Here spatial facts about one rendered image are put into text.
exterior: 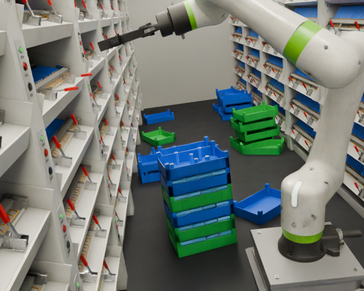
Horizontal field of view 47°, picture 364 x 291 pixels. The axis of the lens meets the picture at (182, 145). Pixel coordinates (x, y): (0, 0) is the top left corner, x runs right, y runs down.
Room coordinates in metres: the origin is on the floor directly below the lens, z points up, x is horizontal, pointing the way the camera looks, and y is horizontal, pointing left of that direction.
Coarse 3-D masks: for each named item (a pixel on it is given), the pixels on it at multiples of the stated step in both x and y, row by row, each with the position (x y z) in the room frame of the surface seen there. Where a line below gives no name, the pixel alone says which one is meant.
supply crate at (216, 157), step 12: (168, 156) 1.93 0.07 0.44; (180, 156) 1.94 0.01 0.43; (204, 156) 1.97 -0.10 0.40; (216, 156) 1.95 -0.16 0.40; (228, 156) 1.79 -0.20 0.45; (168, 168) 1.73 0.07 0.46; (180, 168) 1.74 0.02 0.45; (192, 168) 1.75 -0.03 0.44; (204, 168) 1.76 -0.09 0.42; (216, 168) 1.78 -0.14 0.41; (168, 180) 1.73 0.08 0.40
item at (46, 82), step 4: (64, 68) 1.50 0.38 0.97; (56, 72) 1.39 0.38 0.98; (60, 72) 1.40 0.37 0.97; (64, 72) 1.45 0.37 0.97; (52, 76) 1.30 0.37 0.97; (56, 76) 1.32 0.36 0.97; (44, 80) 1.22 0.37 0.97; (48, 80) 1.23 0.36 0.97; (52, 80) 1.27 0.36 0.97; (56, 80) 1.33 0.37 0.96; (36, 84) 1.14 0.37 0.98; (40, 84) 1.15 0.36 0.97; (44, 84) 1.18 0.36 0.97; (48, 84) 1.22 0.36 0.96; (52, 84) 1.24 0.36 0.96; (56, 84) 1.26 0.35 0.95; (36, 88) 1.09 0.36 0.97; (40, 88) 1.13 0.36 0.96; (36, 92) 1.09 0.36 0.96
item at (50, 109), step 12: (36, 60) 1.53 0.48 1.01; (48, 60) 1.53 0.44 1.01; (60, 60) 1.53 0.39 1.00; (72, 72) 1.53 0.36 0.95; (84, 72) 1.54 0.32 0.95; (60, 84) 1.32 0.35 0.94; (72, 84) 1.36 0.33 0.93; (60, 96) 1.16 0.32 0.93; (72, 96) 1.33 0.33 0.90; (48, 108) 1.01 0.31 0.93; (60, 108) 1.14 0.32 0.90; (48, 120) 1.00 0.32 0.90
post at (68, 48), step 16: (16, 0) 1.53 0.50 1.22; (64, 0) 1.54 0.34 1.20; (32, 48) 1.53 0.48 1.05; (48, 48) 1.54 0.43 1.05; (64, 48) 1.54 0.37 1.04; (80, 96) 1.54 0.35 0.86; (96, 128) 1.59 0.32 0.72; (96, 144) 1.54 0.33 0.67; (96, 160) 1.54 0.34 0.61; (112, 224) 1.54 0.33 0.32; (112, 240) 1.54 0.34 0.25
